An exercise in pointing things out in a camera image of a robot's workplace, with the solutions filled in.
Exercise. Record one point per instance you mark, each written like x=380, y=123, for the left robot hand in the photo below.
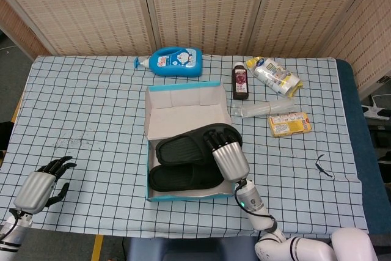
x=33, y=192

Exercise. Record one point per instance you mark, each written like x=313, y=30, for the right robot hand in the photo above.
x=230, y=161

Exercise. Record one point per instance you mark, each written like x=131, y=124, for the black slipper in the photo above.
x=183, y=151
x=180, y=180

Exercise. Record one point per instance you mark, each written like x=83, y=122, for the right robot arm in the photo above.
x=253, y=203

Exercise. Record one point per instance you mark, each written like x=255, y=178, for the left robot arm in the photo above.
x=13, y=233

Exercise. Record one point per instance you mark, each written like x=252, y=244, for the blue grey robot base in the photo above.
x=183, y=250

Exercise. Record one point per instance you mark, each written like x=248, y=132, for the blue cardboard shoe box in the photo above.
x=183, y=111

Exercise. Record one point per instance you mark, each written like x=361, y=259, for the yellow flat packet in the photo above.
x=290, y=126

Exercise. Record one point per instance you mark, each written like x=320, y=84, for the dark juice bottle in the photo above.
x=241, y=83

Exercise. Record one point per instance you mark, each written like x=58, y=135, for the black thread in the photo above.
x=324, y=172

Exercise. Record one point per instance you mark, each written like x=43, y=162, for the white yellow plastic package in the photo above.
x=275, y=74

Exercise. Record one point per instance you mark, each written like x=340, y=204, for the checkered tablecloth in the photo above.
x=91, y=105

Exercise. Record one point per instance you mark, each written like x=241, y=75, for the blue detergent pump bottle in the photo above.
x=177, y=62

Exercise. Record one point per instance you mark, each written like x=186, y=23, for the blue padded table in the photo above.
x=351, y=105

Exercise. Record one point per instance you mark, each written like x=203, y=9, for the white chair base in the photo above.
x=377, y=109

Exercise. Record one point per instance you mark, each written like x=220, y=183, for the woven folding screen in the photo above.
x=198, y=7

